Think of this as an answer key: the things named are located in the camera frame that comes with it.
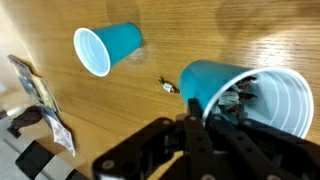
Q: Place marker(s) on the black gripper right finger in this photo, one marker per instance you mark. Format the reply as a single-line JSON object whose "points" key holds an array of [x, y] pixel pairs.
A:
{"points": [[250, 160]]}

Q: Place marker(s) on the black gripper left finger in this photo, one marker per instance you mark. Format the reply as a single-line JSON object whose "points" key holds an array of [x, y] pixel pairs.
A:
{"points": [[198, 147]]}

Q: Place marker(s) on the teal cup with candies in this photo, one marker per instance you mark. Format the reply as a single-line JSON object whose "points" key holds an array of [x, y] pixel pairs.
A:
{"points": [[275, 96]]}

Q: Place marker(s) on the empty teal plastic cup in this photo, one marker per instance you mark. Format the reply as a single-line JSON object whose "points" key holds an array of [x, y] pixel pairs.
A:
{"points": [[102, 48]]}

